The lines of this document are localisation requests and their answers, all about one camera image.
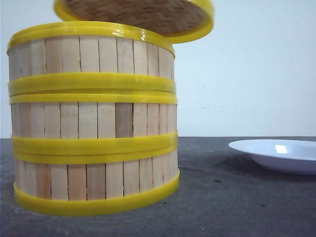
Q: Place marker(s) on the bamboo steamer basket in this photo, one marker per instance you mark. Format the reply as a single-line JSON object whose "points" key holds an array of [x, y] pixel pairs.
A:
{"points": [[82, 61], [97, 189]]}

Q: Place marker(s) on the white plate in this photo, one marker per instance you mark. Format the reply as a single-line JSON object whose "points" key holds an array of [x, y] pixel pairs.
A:
{"points": [[288, 156]]}

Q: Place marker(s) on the woven bamboo steamer lid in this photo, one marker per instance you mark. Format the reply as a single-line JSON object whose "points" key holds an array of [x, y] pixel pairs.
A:
{"points": [[179, 21]]}

